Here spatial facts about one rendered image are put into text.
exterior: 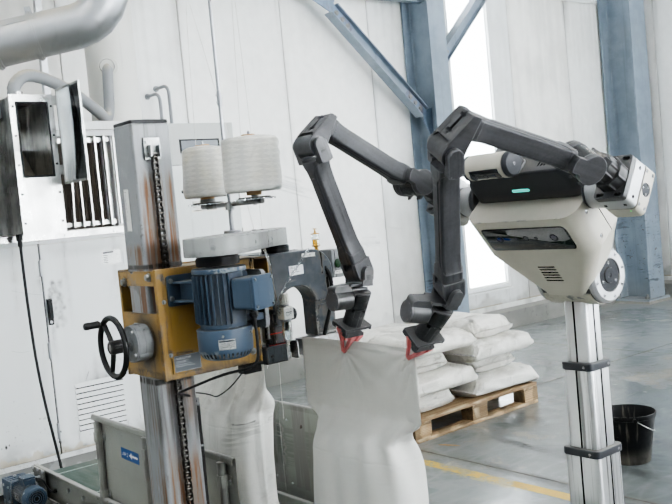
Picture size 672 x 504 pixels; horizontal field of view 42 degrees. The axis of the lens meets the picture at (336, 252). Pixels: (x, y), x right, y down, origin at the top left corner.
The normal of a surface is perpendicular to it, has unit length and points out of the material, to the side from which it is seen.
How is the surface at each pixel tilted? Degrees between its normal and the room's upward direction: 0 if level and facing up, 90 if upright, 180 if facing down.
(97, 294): 90
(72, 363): 88
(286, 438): 90
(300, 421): 90
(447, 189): 123
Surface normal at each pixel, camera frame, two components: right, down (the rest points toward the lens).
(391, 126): 0.62, -0.02
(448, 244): 0.30, 0.50
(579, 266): -0.54, 0.72
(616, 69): -0.78, 0.11
